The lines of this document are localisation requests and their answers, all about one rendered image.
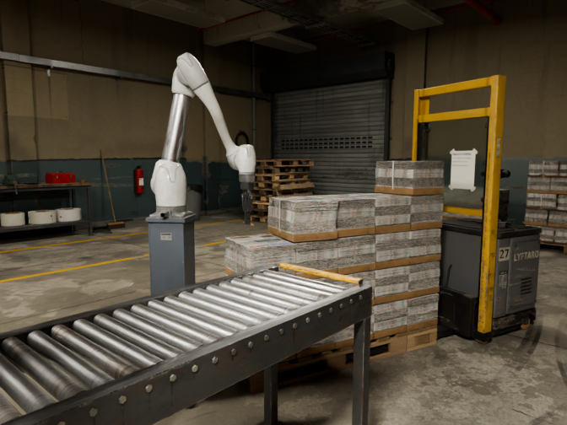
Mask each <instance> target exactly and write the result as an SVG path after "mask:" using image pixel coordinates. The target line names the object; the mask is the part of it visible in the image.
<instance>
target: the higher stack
mask: <svg viewBox="0 0 567 425"><path fill-rule="evenodd" d="M443 168H444V161H377V162H376V169H375V170H376V172H375V176H376V178H375V183H376V184H375V186H385V187H392V189H393V187H398V188H410V189H418V188H437V187H443V186H444V177H443V173H444V170H443ZM379 194H388V195H396V196H409V197H411V205H410V206H411V207H410V208H409V209H410V219H409V220H410V223H430V222H439V221H441V219H442V216H441V215H442V212H443V204H444V203H443V200H441V199H443V196H441V195H438V194H429V195H414V196H412V195H403V194H393V193H383V192H379ZM440 231H441V229H438V228H433V229H417V230H409V236H410V237H409V241H408V242H409V244H408V248H410V254H409V258H414V257H420V256H432V255H439V254H440V253H441V251H440V250H441V247H440V246H441V244H440V239H441V236H440ZM439 264H440V262H439V261H429V262H423V263H417V264H411V265H410V264H409V265H407V266H409V270H408V271H409V274H408V292H412V291H417V290H421V289H426V288H434V287H439V277H440V266H439ZM439 297H440V296H439V294H438V293H431V294H426V295H422V296H418V297H413V298H409V299H406V300H407V307H408V313H407V315H408V316H407V325H408V326H409V325H412V324H416V323H419V322H423V321H427V320H433V319H437V317H438V301H439ZM404 332H406V336H407V346H406V349H407V352H409V351H412V350H415V349H419V348H422V347H427V346H431V345H434V344H437V325H430V326H426V327H423V328H419V329H416V330H412V331H404Z"/></svg>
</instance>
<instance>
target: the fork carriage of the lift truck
mask: <svg viewBox="0 0 567 425"><path fill-rule="evenodd" d="M439 286H440V291H439V292H438V294H439V296H440V297H439V301H438V317H437V318H438V323H437V324H436V325H447V326H449V327H451V328H452V329H453V331H454V332H456V333H458V334H461V335H463V336H466V337H468V338H469V337H470V336H473V333H474V317H475V301H476V296H474V295H471V294H468V293H464V292H461V291H458V290H455V289H452V288H448V287H445V286H442V285H439Z"/></svg>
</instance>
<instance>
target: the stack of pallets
mask: <svg viewBox="0 0 567 425"><path fill-rule="evenodd" d="M257 162H261V165H257ZM289 162H291V165H289ZM302 162H306V165H302ZM310 166H314V159H256V169H258V172H255V176H257V179H255V182H252V183H258V186H254V189H253V190H251V194H252V195H253V196H254V197H253V203H252V211H251V222H252V221H257V220H260V222H259V223H267V220H268V217H267V215H268V206H269V197H276V196H277V194H276V191H275V188H274V186H279V185H285V182H288V183H289V184H298V181H303V183H310V181H311V180H307V173H310ZM298 168H303V172H298ZM270 169H272V171H270ZM285 169H288V171H285ZM282 175H286V178H282ZM294 175H300V178H299V179H295V177H294ZM268 176H272V178H268ZM270 184H272V185H270ZM255 190H259V192H255ZM256 196H260V197H261V198H259V199H256ZM254 203H255V204H257V205H256V206H254ZM254 211H258V212H254ZM256 218H257V219H256Z"/></svg>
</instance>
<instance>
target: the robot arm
mask: <svg viewBox="0 0 567 425"><path fill-rule="evenodd" d="M172 93H173V100H172V105H171V109H170V117H169V122H168V126H167V131H166V136H165V144H164V148H163V153H162V158H161V159H160V160H159V161H158V162H156V164H155V166H154V172H153V176H152V179H151V189H152V191H153V193H154V194H155V198H156V212H155V213H153V214H150V215H149V217H150V218H184V217H186V216H189V215H192V214H193V212H190V211H187V210H186V174H185V172H184V170H183V168H182V166H181V164H179V163H180V158H181V150H182V145H183V141H184V136H185V131H186V124H187V119H188V114H189V110H190V105H191V101H192V99H193V98H194V96H195V94H196V95H197V96H198V97H199V99H200V100H201V101H202V102H203V103H204V104H205V105H206V107H207V108H208V110H209V112H210V114H211V116H212V118H213V121H214V123H215V126H216V127H217V130H218V132H219V135H220V137H221V140H222V142H223V144H224V146H225V149H226V152H227V153H226V158H227V159H228V163H229V166H230V167H231V168H232V169H235V170H239V172H240V173H239V182H241V183H240V188H241V190H243V194H241V200H242V207H243V211H244V212H245V224H251V211H252V203H253V197H254V196H253V195H252V194H251V190H253V189H254V183H252V182H255V168H256V153H255V149H254V147H253V146H251V145H247V144H246V145H240V146H239V147H238V146H236V145H235V144H234V142H233V141H232V139H231V137H230V134H229V131H228V128H227V126H226V123H225V120H224V116H223V113H222V110H221V109H220V107H219V103H218V101H217V100H216V97H215V95H214V93H213V90H212V87H211V84H210V82H209V81H208V77H207V75H206V73H205V72H204V70H203V68H202V66H201V65H200V63H199V62H198V60H197V59H196V58H195V57H194V56H193V55H192V54H190V53H187V52H186V53H184V54H182V55H180V56H179V57H177V68H176V69H175V71H174V73H173V78H172Z"/></svg>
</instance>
